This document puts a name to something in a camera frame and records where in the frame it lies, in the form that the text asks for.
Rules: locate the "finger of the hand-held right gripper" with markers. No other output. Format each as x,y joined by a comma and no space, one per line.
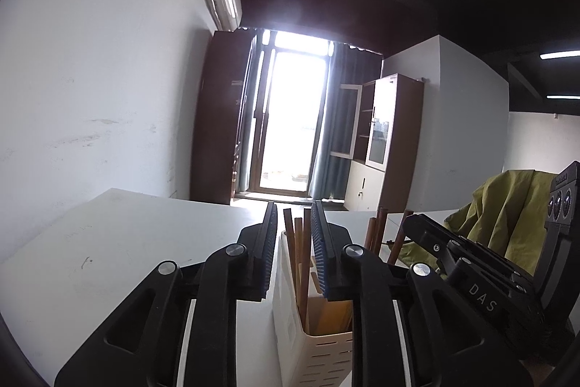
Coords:
430,239

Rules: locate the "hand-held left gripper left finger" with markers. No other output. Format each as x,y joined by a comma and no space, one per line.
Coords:
270,253

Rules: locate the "olive green jacket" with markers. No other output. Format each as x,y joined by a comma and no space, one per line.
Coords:
503,214

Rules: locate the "glass balcony door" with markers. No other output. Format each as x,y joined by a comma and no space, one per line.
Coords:
290,119

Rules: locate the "white perforated plastic utensil holder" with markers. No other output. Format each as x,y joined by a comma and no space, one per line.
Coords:
290,332

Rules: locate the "brown wooden chopstick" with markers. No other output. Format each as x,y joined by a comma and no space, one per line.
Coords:
307,237

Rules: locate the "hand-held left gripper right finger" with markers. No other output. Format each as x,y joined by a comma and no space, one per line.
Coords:
318,253

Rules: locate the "ceiling light strip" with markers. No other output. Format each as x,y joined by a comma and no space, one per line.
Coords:
564,97
562,55

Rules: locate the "dark brown wooden wardrobe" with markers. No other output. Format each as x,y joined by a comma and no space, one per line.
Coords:
222,119

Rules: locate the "wooden cabinet with glass doors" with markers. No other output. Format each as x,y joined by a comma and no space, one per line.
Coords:
398,133

